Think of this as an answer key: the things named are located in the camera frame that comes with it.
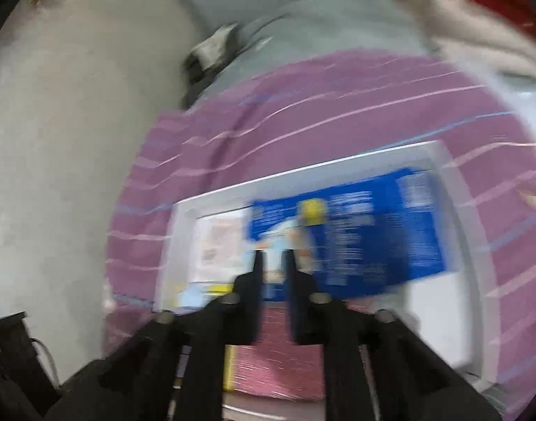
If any grey pillow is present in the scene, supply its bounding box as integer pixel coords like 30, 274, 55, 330
185, 0, 435, 107

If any blue printed packet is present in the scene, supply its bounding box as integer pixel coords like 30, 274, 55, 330
248, 169, 454, 300

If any white printed packet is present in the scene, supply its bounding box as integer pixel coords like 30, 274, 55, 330
193, 214, 248, 275

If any yellow wet wipes pack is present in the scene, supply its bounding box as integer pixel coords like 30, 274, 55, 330
223, 343, 239, 392

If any black cable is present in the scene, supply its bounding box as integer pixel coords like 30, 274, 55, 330
29, 337, 60, 389

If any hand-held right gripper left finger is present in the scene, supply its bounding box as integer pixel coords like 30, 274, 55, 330
44, 250, 265, 421

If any dark and white cloth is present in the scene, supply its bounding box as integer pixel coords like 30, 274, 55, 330
182, 24, 243, 97

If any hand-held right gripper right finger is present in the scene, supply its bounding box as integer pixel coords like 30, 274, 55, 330
282, 250, 501, 421

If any clear plastic bag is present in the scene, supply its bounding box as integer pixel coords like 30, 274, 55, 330
470, 64, 536, 152

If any white cardboard box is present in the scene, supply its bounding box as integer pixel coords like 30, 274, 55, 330
154, 140, 502, 421

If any folded white quilt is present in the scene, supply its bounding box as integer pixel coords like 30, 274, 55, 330
382, 0, 536, 80

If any pink glitter scouring sponge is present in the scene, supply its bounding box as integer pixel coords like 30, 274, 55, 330
230, 307, 331, 401

